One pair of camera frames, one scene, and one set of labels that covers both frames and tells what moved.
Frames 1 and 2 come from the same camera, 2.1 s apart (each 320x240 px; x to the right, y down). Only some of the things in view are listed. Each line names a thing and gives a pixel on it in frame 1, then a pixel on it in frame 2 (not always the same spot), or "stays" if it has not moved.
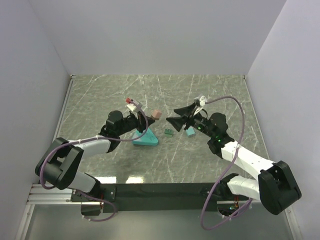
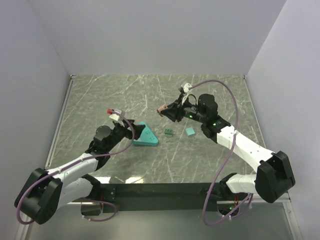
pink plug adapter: [156, 114] → [160, 108]
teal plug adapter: [190, 131] stays
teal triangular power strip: [148, 139] stays
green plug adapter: [168, 132] stays
